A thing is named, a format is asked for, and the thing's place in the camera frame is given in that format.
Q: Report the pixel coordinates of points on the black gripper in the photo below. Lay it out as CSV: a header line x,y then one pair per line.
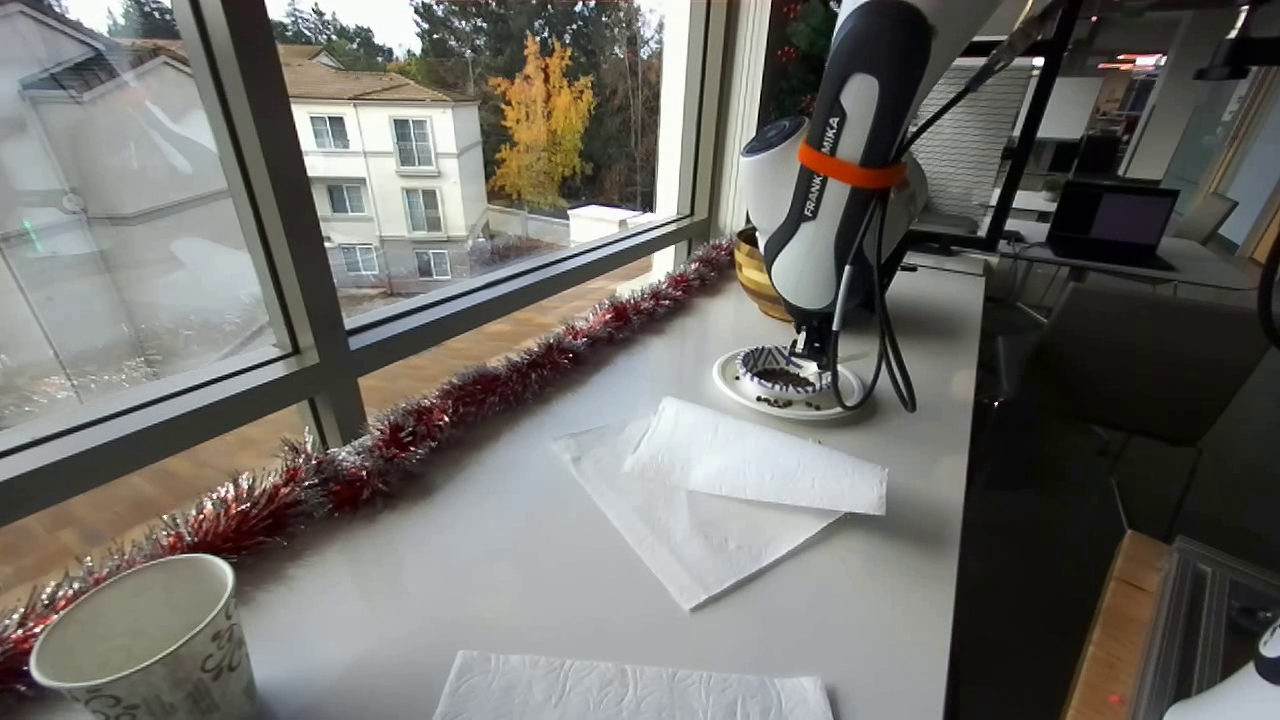
x,y
813,340

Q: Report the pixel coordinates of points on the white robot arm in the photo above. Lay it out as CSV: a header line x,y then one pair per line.
x,y
829,194

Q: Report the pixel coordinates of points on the blue patterned bowl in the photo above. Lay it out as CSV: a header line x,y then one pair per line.
x,y
772,376

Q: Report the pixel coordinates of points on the patterned paper cup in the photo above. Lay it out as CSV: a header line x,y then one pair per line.
x,y
157,643

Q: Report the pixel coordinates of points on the white paper plate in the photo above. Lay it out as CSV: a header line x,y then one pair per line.
x,y
848,395

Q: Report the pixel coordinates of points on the folded white paper napkin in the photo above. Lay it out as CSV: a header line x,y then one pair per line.
x,y
708,503

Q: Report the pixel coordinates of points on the dark laptop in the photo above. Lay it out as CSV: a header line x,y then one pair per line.
x,y
1119,221

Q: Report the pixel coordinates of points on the flat white paper napkin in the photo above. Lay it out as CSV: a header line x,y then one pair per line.
x,y
503,685

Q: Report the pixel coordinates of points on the red silver tinsel garland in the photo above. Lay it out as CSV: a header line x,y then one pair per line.
x,y
336,481

